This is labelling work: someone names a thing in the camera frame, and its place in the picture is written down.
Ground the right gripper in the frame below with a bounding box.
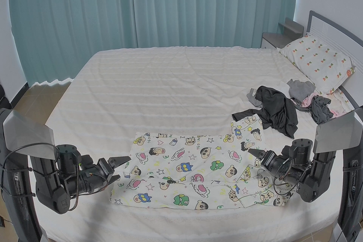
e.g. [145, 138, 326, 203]
[259, 150, 285, 176]

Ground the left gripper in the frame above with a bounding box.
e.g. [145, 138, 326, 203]
[80, 155, 131, 194]

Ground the white printed pyjama top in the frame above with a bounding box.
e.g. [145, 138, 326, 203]
[110, 117, 294, 211]

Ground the pile of clothes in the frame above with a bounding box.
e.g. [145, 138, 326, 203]
[279, 79, 341, 124]

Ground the black T-shirt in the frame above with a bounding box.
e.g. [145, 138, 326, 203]
[232, 85, 299, 139]

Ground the small grey garment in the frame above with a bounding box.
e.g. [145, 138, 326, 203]
[246, 88, 260, 106]

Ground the bed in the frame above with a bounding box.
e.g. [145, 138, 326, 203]
[17, 10, 363, 242]

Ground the white printed pillow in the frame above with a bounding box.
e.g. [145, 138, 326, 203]
[276, 34, 356, 95]

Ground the grey white bedside table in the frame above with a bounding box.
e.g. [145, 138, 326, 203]
[261, 18, 304, 50]

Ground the black padded chair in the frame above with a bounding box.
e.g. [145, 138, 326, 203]
[0, 85, 12, 109]

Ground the blue-green curtain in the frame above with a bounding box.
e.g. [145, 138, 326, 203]
[9, 0, 298, 85]

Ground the black cable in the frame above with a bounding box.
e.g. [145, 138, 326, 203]
[68, 177, 82, 212]
[273, 176, 299, 196]

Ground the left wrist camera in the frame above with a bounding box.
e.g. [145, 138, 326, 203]
[81, 154, 95, 170]

